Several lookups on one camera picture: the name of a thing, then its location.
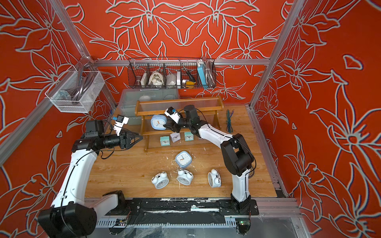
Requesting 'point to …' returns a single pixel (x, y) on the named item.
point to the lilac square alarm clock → (175, 137)
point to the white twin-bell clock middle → (184, 177)
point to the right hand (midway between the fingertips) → (163, 121)
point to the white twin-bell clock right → (214, 178)
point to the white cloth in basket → (156, 79)
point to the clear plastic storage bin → (127, 104)
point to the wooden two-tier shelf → (208, 109)
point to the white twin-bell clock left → (160, 180)
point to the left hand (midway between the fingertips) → (139, 135)
